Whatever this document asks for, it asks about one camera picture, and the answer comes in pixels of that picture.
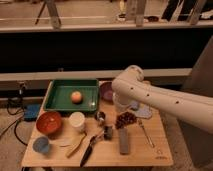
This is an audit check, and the dark grape bunch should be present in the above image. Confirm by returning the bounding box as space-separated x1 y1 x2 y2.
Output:
115 112 137 129

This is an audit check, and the red-orange bowl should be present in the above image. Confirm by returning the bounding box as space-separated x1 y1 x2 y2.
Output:
36 111 62 135

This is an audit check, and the blue sponge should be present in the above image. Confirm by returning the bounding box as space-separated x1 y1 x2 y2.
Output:
130 101 140 111

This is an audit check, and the blue power box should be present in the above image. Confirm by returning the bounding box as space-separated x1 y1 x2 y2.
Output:
24 104 41 121

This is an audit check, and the black cable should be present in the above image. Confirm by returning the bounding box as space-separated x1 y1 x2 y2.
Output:
0 98 29 147

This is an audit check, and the black binder clip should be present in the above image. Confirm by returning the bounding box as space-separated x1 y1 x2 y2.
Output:
104 126 113 140

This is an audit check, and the small round metal object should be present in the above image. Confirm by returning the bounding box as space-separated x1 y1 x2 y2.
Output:
95 111 106 122

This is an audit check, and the black handled knife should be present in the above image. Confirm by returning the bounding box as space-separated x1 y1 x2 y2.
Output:
80 133 103 167

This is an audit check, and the small blue cup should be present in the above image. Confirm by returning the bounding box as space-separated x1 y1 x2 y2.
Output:
33 136 50 154

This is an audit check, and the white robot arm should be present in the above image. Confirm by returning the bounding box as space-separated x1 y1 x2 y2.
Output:
112 65 213 134

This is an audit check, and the white plastic cup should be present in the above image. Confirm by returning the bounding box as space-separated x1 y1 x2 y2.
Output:
69 112 85 132

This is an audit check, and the wooden handled utensil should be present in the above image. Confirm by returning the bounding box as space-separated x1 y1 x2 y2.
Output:
65 133 86 158

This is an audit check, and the grey blue cloth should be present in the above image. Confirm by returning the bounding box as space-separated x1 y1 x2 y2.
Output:
136 106 152 119

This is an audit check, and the grey sharpening block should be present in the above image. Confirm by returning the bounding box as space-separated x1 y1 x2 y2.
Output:
118 128 130 155

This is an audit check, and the purple bowl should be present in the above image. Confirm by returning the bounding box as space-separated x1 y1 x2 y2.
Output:
100 82 113 102

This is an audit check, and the green plastic tray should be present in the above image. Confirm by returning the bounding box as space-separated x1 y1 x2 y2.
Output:
44 79 99 113

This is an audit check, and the peach fruit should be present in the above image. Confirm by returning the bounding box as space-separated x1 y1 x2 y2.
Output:
70 91 83 104

